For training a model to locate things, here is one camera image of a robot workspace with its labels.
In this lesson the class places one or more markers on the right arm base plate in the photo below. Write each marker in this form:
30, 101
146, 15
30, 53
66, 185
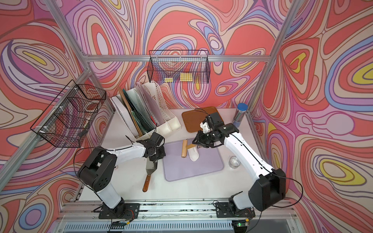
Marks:
228, 210

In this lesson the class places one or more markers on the brown wooden tray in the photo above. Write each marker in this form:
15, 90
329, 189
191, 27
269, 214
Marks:
193, 118

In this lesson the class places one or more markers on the black wire basket left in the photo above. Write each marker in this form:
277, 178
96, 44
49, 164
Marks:
66, 121

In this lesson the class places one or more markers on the dark green cutting board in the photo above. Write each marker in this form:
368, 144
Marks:
138, 106

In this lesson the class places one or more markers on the black wire basket back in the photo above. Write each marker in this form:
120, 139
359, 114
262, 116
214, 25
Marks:
179, 66

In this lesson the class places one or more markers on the wooden dough roller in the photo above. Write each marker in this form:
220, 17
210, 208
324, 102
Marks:
185, 147

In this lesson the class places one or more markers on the blue lid clear canister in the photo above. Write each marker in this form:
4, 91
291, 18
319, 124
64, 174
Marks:
239, 114

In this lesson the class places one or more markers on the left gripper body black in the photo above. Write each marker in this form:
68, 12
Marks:
159, 153

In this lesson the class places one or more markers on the white board rack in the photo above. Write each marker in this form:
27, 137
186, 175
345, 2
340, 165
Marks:
162, 127

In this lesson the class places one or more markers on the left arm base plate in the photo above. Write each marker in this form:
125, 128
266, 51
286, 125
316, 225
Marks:
122, 211

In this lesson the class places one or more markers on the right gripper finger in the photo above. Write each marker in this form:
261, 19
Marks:
206, 145
196, 141

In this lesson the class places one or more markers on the black wire basket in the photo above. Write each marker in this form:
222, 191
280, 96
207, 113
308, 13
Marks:
66, 121
179, 66

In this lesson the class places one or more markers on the metal scraper wooden handle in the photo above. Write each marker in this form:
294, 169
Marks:
151, 167

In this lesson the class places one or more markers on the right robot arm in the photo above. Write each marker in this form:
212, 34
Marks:
268, 184

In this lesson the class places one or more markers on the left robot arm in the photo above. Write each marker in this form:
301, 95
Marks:
96, 172

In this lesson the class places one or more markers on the white dough piece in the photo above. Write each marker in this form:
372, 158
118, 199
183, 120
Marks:
193, 154

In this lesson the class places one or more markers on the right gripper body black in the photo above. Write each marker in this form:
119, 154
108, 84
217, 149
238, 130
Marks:
207, 139

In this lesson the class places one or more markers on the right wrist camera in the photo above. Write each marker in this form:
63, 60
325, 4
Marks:
205, 127

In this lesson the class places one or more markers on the purple cutting board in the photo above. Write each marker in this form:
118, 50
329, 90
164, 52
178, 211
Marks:
177, 168

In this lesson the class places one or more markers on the white thick cutting board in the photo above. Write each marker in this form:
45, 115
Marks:
121, 109

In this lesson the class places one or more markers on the brown wooden board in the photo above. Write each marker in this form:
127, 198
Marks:
129, 109

